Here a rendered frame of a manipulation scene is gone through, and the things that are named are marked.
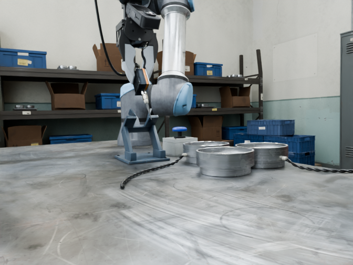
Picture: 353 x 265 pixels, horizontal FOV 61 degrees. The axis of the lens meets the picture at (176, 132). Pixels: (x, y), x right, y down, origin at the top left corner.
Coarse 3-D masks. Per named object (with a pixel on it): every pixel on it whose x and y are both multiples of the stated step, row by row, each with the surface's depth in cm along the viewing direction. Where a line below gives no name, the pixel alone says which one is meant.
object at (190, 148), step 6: (186, 144) 70; (192, 144) 72; (198, 144) 72; (204, 144) 73; (210, 144) 72; (216, 144) 72; (222, 144) 70; (228, 144) 65; (186, 150) 65; (192, 150) 64; (186, 156) 65; (192, 156) 64; (192, 162) 65
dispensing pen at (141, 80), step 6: (138, 66) 72; (138, 72) 69; (138, 78) 68; (144, 78) 69; (138, 84) 69; (144, 84) 68; (138, 90) 69; (144, 90) 69; (144, 96) 68; (144, 102) 68; (150, 114) 66
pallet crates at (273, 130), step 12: (252, 120) 449; (264, 120) 432; (276, 120) 416; (288, 120) 426; (252, 132) 452; (264, 132) 434; (276, 132) 418; (288, 132) 427; (288, 144) 401; (300, 144) 391; (312, 144) 407; (288, 156) 403; (300, 156) 393; (312, 156) 409
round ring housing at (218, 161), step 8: (200, 152) 52; (208, 152) 51; (216, 152) 59; (224, 152) 59; (232, 152) 59; (240, 152) 50; (248, 152) 51; (200, 160) 52; (208, 160) 51; (216, 160) 50; (224, 160) 49; (232, 160) 49; (240, 160) 50; (248, 160) 51; (200, 168) 54; (208, 168) 52; (216, 168) 50; (224, 168) 50; (232, 168) 49; (240, 168) 50; (248, 168) 52; (216, 176) 51; (224, 176) 50; (232, 176) 50
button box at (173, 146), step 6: (168, 138) 79; (174, 138) 78; (180, 138) 78; (186, 138) 78; (192, 138) 78; (168, 144) 79; (174, 144) 76; (180, 144) 77; (168, 150) 79; (174, 150) 76; (180, 150) 77; (174, 156) 76
